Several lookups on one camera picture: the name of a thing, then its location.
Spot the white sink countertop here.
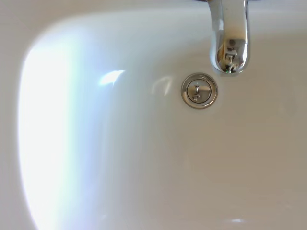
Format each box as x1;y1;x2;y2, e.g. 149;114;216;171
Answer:
0;0;307;230

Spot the chrome sink drain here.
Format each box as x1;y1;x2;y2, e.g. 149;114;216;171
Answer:
181;72;219;110

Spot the chrome faucet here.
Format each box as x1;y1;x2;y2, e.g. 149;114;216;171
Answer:
208;0;251;77

